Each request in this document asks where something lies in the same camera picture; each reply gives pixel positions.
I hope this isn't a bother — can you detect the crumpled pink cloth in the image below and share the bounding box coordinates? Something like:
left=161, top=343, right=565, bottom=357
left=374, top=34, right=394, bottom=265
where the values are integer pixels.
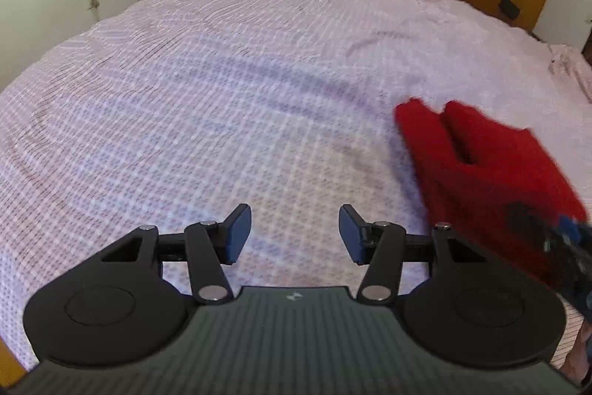
left=548, top=43, right=592, bottom=103

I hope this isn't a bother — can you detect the wooden bed frame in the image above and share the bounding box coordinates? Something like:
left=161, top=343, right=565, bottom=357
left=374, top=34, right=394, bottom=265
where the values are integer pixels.
left=0, top=336, right=27, bottom=387

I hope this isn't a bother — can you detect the red knitted sweater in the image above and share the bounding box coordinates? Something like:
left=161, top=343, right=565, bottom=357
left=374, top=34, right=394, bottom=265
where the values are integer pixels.
left=394, top=97, right=591, bottom=290

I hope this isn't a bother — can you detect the person's right hand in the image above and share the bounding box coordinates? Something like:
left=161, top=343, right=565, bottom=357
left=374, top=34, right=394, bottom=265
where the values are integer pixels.
left=564, top=321, right=592, bottom=383

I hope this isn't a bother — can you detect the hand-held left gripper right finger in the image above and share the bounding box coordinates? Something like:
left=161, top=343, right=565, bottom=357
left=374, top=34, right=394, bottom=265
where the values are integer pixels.
left=339, top=204, right=492, bottom=304

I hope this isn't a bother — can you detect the checkered bed sheet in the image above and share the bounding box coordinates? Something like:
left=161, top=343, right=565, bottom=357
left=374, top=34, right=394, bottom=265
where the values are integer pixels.
left=0, top=0, right=592, bottom=377

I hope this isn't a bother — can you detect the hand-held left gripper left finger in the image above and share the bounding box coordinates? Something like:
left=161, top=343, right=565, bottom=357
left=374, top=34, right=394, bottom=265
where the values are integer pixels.
left=98, top=203, right=253, bottom=304

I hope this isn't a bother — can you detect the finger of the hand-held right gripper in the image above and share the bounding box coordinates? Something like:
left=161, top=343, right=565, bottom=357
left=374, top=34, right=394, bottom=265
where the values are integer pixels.
left=543, top=214, right=592, bottom=258

